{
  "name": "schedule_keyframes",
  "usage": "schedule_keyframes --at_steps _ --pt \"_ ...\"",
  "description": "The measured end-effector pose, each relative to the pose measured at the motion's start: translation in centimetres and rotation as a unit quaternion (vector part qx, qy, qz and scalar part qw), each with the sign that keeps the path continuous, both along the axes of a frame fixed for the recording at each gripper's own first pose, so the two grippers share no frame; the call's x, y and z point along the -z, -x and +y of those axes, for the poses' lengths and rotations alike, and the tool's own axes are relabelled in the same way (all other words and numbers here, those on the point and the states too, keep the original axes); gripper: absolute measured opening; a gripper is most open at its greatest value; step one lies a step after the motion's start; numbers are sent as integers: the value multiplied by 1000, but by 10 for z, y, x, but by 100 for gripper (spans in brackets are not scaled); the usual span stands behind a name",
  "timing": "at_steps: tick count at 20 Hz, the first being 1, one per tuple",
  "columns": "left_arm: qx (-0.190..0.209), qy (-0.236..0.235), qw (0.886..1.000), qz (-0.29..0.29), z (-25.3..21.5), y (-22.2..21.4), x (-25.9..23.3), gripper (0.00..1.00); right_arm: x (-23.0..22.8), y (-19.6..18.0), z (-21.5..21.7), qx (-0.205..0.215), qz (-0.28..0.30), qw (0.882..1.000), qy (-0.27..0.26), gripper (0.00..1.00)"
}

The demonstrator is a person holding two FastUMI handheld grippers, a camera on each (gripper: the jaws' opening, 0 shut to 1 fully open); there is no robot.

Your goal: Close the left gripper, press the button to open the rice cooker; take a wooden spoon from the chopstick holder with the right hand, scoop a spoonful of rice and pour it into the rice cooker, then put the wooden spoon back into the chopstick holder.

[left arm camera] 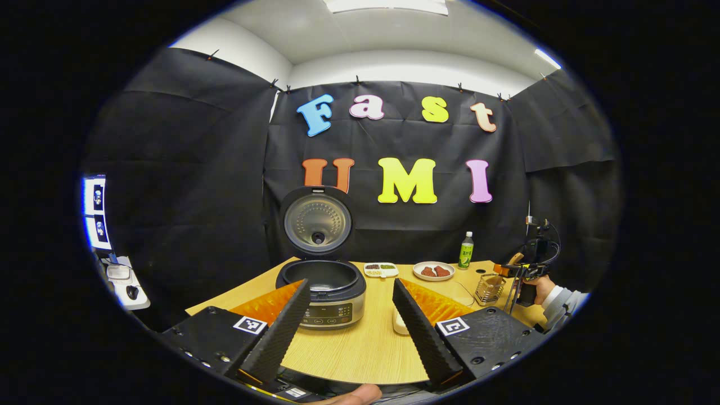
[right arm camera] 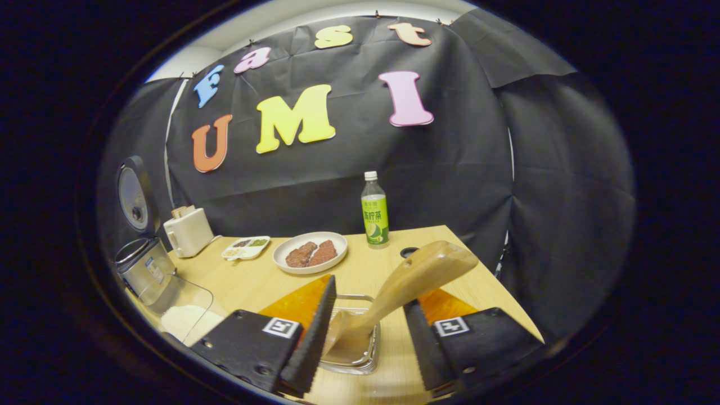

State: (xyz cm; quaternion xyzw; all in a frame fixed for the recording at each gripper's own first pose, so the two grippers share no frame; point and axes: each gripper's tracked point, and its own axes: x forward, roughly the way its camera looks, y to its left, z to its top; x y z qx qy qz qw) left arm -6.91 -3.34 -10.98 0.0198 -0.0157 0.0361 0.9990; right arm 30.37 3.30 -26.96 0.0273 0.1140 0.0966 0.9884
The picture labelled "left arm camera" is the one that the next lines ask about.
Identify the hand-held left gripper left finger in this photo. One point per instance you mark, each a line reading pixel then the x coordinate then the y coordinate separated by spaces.
pixel 281 332

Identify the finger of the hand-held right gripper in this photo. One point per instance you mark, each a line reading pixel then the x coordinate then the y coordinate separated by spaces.
pixel 506 270

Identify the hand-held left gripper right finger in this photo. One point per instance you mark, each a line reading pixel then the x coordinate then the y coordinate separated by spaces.
pixel 422 332

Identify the silver black rice cooker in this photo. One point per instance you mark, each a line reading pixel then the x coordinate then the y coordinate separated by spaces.
pixel 337 309

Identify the green label drink bottle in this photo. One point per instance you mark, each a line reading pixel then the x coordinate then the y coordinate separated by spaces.
pixel 466 256

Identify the red meat piece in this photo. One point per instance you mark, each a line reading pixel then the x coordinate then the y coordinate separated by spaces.
pixel 442 271
pixel 428 271

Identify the white round plate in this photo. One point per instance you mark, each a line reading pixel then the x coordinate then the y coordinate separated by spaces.
pixel 417 271

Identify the white divided snack dish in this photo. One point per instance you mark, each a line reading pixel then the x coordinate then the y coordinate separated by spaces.
pixel 381 270

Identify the white side table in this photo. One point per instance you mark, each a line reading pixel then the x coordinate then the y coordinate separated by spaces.
pixel 135 304

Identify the black computer mouse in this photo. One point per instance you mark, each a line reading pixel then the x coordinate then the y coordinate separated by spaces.
pixel 133 292

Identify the white keyboard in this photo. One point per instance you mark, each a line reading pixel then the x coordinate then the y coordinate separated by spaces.
pixel 119 272

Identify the small ceiling light panel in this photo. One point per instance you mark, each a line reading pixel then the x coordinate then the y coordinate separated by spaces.
pixel 548 58

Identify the computer monitor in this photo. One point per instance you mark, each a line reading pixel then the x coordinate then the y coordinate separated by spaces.
pixel 93 214

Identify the large ceiling light panel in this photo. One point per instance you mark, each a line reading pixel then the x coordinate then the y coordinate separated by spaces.
pixel 388 5

